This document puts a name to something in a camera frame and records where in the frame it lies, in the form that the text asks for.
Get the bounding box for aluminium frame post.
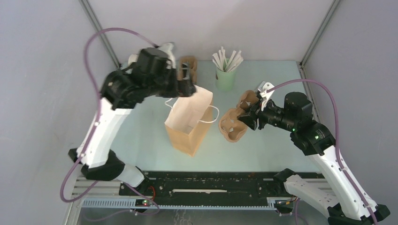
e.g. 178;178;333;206
78;0;122;69
300;0;343;68

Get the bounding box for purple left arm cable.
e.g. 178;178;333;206
60;28;161;223

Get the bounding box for aluminium frame post left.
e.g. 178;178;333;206
78;0;122;69

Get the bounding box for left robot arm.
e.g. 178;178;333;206
69;46;197;195

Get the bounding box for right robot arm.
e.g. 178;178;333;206
238;92;390;225

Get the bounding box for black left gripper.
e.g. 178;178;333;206
145;62;196;98

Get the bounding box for brown paper bag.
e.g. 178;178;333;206
164;86;220;157

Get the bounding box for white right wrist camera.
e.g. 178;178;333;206
254;81;274;111

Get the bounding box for stack of white paper cups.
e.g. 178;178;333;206
128;54;138;66

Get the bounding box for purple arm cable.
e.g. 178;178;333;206
60;28;161;223
267;79;378;225

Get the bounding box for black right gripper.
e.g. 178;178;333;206
237;96;297;132

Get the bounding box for bundle of white wrapped straws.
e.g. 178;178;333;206
212;46;244;73

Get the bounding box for green straw holder cup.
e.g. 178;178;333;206
215;67;237;91

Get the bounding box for aluminium frame post right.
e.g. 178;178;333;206
300;0;343;68

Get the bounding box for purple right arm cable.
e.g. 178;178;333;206
267;79;378;225

